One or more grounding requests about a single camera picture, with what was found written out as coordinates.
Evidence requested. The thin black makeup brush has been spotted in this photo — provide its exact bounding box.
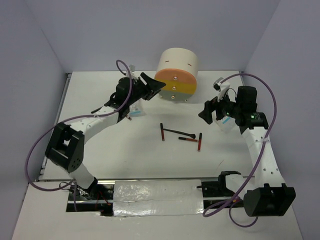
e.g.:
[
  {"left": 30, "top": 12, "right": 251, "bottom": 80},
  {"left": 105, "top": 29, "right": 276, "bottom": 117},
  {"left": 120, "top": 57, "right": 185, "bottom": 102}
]
[{"left": 163, "top": 128, "right": 196, "bottom": 139}]

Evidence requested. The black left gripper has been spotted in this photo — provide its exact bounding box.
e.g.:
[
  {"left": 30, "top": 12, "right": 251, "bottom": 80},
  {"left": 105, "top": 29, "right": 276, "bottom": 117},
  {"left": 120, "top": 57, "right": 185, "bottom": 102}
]
[{"left": 126, "top": 72, "right": 166, "bottom": 106}]

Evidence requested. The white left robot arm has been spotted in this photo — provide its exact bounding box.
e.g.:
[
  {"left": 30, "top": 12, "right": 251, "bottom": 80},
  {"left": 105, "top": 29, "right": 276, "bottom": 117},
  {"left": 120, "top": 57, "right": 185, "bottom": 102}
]
[{"left": 45, "top": 73, "right": 166, "bottom": 200}]

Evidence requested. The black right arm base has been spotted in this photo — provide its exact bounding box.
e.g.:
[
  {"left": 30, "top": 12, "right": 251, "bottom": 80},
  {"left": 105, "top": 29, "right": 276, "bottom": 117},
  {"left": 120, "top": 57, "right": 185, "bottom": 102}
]
[{"left": 196, "top": 171, "right": 240, "bottom": 204}]

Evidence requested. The orange top drawer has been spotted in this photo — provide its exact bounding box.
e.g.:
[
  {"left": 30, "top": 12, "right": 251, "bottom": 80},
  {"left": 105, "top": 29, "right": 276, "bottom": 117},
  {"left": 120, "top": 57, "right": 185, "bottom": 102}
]
[{"left": 154, "top": 68, "right": 197, "bottom": 85}]

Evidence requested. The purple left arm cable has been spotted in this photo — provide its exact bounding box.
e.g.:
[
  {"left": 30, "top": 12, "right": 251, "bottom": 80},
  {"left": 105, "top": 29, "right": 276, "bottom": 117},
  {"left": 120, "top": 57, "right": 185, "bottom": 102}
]
[{"left": 26, "top": 59, "right": 133, "bottom": 193}]

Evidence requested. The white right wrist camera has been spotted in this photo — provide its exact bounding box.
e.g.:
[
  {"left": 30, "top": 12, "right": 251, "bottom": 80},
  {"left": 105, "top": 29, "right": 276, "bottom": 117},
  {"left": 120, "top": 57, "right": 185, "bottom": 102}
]
[{"left": 213, "top": 77, "right": 230, "bottom": 102}]

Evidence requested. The yellow drawer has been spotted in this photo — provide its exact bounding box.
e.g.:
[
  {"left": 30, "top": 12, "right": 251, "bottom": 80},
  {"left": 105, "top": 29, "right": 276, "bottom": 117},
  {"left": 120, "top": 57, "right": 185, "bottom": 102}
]
[{"left": 157, "top": 79, "right": 197, "bottom": 95}]

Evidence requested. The cotton pad pack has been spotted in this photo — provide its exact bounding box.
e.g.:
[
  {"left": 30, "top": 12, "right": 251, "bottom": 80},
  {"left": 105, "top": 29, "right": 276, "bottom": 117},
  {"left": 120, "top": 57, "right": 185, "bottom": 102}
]
[
  {"left": 129, "top": 99, "right": 146, "bottom": 118},
  {"left": 214, "top": 116, "right": 236, "bottom": 134}
]

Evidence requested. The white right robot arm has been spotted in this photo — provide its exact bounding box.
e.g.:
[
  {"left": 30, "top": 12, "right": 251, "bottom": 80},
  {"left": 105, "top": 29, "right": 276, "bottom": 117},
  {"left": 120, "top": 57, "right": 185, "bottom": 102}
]
[{"left": 199, "top": 84, "right": 296, "bottom": 217}]

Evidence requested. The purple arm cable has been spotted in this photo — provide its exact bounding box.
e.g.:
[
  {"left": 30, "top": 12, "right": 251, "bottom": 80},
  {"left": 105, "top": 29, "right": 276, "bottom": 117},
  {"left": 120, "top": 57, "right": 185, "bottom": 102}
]
[
  {"left": 26, "top": 59, "right": 133, "bottom": 193},
  {"left": 202, "top": 72, "right": 278, "bottom": 228}
]

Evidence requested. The cream round drawer cabinet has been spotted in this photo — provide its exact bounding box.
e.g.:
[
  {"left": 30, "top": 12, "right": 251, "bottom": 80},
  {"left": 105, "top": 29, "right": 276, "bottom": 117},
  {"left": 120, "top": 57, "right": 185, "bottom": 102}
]
[{"left": 153, "top": 47, "right": 200, "bottom": 103}]

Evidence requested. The red lip gloss left-centre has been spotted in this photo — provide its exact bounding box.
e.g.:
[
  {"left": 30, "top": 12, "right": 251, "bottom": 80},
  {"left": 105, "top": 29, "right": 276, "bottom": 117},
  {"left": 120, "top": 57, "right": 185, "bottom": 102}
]
[{"left": 160, "top": 122, "right": 165, "bottom": 141}]

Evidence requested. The silver foil covered panel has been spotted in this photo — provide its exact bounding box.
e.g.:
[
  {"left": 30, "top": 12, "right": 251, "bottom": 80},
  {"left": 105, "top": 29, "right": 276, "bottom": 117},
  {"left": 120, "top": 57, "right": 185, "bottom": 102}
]
[{"left": 112, "top": 179, "right": 204, "bottom": 217}]

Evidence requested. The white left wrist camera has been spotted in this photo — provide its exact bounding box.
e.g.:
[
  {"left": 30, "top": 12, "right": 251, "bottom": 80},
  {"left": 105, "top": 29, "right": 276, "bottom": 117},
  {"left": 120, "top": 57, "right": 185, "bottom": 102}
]
[{"left": 127, "top": 64, "right": 138, "bottom": 81}]

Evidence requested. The red lip gloss horizontal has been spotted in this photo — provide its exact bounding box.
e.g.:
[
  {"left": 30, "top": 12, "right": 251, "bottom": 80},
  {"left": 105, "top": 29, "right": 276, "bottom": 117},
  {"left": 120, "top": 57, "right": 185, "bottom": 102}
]
[{"left": 178, "top": 136, "right": 198, "bottom": 143}]

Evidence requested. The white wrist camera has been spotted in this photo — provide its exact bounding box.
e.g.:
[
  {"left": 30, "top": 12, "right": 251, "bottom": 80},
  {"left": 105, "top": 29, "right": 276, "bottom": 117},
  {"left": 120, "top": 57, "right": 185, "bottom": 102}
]
[
  {"left": 127, "top": 64, "right": 138, "bottom": 81},
  {"left": 213, "top": 77, "right": 230, "bottom": 102}
]

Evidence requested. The red lip gloss right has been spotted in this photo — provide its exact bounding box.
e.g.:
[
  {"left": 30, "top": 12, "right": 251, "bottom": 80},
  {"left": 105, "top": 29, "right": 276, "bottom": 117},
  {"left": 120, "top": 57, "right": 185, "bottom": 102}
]
[{"left": 197, "top": 132, "right": 203, "bottom": 152}]

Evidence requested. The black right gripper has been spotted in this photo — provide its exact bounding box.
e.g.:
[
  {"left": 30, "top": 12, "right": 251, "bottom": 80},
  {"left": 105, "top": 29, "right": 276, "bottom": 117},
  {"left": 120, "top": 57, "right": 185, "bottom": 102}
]
[{"left": 198, "top": 88, "right": 242, "bottom": 124}]

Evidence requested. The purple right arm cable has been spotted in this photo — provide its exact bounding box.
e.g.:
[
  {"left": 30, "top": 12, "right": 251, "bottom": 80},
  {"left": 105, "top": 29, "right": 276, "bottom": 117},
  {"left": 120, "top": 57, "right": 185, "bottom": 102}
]
[{"left": 202, "top": 72, "right": 278, "bottom": 228}]

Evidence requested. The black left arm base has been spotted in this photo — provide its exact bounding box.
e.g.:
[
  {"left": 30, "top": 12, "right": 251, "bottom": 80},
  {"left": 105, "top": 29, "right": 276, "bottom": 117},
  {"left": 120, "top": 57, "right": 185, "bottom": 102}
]
[{"left": 62, "top": 182, "right": 115, "bottom": 217}]

